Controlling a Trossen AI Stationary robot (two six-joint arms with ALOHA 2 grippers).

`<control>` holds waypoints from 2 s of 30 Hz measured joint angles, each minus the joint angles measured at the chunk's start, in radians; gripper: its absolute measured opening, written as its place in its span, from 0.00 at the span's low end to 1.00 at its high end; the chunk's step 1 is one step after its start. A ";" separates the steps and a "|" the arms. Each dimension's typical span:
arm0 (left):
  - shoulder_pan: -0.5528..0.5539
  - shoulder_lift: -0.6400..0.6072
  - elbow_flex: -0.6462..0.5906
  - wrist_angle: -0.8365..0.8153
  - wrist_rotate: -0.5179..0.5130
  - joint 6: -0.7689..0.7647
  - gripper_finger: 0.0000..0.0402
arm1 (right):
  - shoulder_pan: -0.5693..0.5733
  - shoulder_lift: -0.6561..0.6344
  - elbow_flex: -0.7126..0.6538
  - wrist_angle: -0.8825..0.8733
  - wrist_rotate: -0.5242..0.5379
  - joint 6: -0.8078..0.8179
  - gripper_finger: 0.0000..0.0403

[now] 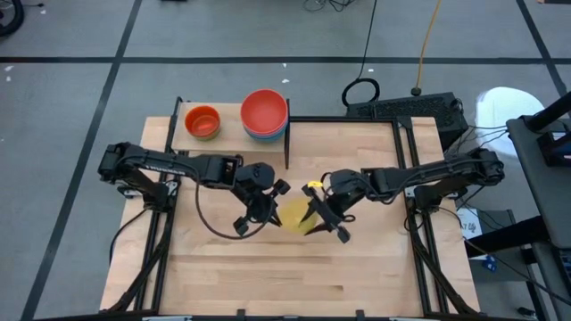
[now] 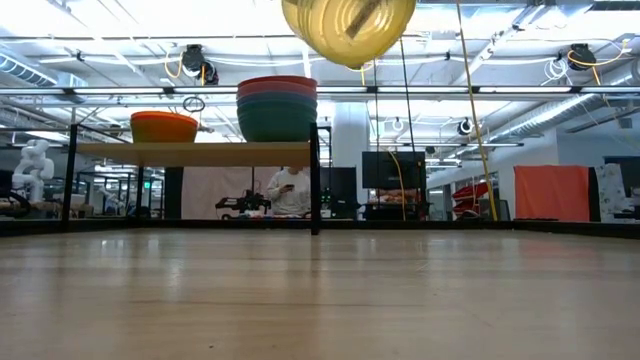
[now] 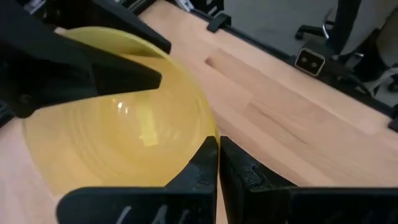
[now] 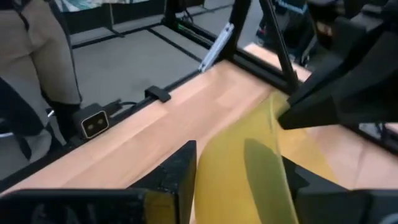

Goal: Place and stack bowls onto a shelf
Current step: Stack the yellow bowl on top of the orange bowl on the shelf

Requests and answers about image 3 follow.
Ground black aluminium frame rail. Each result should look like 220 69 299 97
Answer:
124 0 224 16

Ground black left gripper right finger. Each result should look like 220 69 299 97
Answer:
219 136 398 224

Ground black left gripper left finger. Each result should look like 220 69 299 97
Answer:
55 136 220 224

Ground black aluminium crossbar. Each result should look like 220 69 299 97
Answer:
189 9 398 119

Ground gray and black office chair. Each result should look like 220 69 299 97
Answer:
294 0 398 94

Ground small translucent yellow bowl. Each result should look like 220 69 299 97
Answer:
22 26 220 197

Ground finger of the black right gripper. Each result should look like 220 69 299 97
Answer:
71 0 172 54
12 27 162 118

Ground silver frame bracket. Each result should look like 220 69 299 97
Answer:
175 0 196 12

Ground small black table clip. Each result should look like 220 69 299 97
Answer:
387 105 398 133
206 12 233 34

